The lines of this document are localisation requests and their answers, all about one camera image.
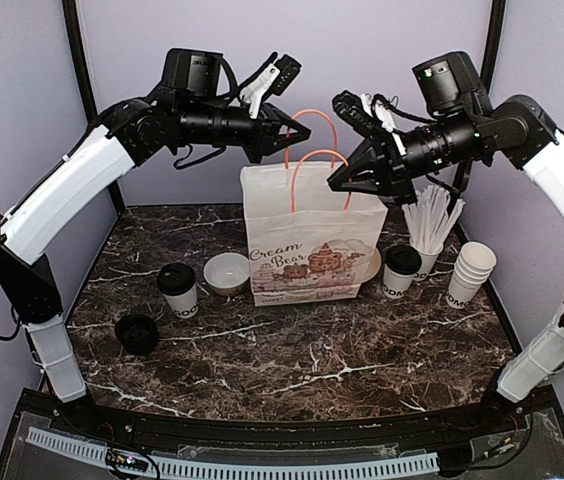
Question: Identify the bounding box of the beige round plate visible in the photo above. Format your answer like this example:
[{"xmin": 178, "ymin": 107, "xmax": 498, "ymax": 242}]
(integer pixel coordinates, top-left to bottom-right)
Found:
[{"xmin": 362, "ymin": 248, "xmax": 383, "ymax": 283}]

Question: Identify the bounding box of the white paper cup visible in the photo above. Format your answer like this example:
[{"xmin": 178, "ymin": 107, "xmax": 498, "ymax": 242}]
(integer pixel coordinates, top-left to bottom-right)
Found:
[
  {"xmin": 382, "ymin": 267, "xmax": 415, "ymax": 299},
  {"xmin": 163, "ymin": 285, "xmax": 199, "ymax": 319}
]

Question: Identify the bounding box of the white wrapped straws bundle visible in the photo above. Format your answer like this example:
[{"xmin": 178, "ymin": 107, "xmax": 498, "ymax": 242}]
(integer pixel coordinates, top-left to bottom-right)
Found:
[{"xmin": 402, "ymin": 185, "xmax": 465, "ymax": 254}]

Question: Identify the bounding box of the paper cup holding straws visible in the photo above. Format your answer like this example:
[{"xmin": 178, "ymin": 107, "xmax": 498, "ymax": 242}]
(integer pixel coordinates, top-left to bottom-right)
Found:
[{"xmin": 410, "ymin": 239, "xmax": 444, "ymax": 282}]

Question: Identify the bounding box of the grey slotted cable duct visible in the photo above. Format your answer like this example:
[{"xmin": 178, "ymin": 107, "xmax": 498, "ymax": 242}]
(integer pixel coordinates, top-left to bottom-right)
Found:
[{"xmin": 26, "ymin": 427, "xmax": 440, "ymax": 479}]

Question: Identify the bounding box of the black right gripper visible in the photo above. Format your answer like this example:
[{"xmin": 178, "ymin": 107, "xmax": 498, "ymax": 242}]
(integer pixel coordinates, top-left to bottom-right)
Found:
[{"xmin": 327, "ymin": 106, "xmax": 485, "ymax": 205}]

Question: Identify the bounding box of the cream bear paper bag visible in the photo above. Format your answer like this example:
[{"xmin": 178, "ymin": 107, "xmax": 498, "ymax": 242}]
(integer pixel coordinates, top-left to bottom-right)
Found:
[{"xmin": 239, "ymin": 110, "xmax": 389, "ymax": 307}]

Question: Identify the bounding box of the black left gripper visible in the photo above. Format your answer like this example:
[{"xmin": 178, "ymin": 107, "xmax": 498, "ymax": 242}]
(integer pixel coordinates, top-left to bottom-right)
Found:
[{"xmin": 179, "ymin": 99, "xmax": 312, "ymax": 163}]

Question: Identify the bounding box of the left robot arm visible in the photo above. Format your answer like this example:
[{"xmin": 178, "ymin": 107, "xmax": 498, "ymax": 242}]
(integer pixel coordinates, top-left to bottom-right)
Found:
[{"xmin": 0, "ymin": 48, "xmax": 311, "ymax": 436}]

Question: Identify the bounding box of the black table front rail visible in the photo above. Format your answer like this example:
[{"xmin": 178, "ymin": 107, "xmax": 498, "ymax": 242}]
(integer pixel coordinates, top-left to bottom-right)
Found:
[{"xmin": 15, "ymin": 387, "xmax": 556, "ymax": 468}]

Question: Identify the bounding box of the stack of white paper cups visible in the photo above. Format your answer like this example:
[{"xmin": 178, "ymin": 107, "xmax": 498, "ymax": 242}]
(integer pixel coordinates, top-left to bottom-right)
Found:
[{"xmin": 445, "ymin": 241, "xmax": 497, "ymax": 309}]

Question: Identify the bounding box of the stack of black lids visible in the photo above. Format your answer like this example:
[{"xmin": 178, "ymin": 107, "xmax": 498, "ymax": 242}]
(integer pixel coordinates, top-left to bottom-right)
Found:
[{"xmin": 114, "ymin": 315, "xmax": 159, "ymax": 356}]

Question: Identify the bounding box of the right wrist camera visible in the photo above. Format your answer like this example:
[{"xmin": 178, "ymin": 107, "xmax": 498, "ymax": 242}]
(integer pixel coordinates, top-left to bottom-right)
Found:
[{"xmin": 332, "ymin": 90, "xmax": 398, "ymax": 137}]

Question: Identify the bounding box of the black coffee cup lid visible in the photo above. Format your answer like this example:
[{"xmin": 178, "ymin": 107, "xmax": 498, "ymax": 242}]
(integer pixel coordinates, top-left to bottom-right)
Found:
[{"xmin": 156, "ymin": 263, "xmax": 196, "ymax": 296}]

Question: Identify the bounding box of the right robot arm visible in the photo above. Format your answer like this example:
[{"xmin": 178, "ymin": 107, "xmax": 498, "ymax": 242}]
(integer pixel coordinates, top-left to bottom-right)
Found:
[{"xmin": 328, "ymin": 51, "xmax": 564, "ymax": 434}]

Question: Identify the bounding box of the white ceramic bowl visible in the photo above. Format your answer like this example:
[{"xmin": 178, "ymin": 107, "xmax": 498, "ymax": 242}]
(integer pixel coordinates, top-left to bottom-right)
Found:
[{"xmin": 203, "ymin": 252, "xmax": 250, "ymax": 297}]

